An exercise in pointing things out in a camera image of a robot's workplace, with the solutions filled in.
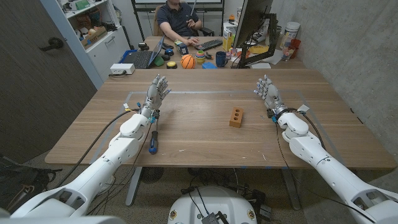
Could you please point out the white shelf cabinet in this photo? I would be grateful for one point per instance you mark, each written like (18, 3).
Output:
(105, 51)

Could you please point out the colourful stacking cups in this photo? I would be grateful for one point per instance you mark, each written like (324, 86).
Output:
(200, 57)

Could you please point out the black computer keyboard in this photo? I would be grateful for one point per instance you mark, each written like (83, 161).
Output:
(208, 45)

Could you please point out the white power strip box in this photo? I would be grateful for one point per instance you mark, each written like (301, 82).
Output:
(122, 68)

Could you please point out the yellow black push button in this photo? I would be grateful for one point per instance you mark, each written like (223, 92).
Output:
(171, 65)

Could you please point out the brown cardboard box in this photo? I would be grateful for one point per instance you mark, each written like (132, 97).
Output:
(93, 37)

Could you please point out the open dark laptop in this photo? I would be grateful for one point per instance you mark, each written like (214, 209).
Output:
(143, 59)

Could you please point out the blue black push button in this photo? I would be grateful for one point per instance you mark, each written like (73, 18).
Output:
(169, 52)

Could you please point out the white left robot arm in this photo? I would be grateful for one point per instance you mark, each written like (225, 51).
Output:
(102, 165)

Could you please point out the red plastic cup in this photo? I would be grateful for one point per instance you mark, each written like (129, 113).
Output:
(296, 46)

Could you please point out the green rounded object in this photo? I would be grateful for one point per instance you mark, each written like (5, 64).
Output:
(159, 61)

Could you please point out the yellow bowl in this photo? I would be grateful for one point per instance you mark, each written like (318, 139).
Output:
(258, 49)

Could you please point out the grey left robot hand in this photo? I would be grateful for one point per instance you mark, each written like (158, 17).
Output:
(154, 93)

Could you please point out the white cylindrical canister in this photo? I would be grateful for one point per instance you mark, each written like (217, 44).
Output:
(290, 32)

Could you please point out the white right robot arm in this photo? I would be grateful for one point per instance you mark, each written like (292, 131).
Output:
(335, 174)

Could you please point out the grey table leg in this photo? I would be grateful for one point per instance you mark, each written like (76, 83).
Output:
(133, 186)
(291, 189)

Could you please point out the small orange basketball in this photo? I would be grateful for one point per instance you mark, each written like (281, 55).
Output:
(188, 61)

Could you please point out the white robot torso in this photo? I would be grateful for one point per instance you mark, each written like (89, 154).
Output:
(214, 205)

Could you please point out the person in dark polo shirt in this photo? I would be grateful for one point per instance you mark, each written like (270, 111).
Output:
(177, 18)

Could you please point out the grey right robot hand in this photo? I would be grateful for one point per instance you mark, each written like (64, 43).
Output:
(271, 95)

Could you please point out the yellow white carton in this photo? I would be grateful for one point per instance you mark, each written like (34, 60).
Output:
(227, 40)

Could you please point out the round black floor fan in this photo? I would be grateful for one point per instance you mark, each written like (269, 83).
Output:
(151, 175)

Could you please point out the orange brick block with holes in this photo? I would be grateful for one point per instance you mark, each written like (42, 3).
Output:
(236, 117)

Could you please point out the black computer monitor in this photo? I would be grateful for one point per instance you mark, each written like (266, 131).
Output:
(252, 18)

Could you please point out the colourful printed small box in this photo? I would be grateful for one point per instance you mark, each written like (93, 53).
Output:
(182, 48)

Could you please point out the flat light blue box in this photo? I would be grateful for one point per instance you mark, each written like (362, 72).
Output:
(209, 65)

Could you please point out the dark blue mug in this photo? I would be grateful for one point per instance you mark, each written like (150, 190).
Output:
(220, 59)

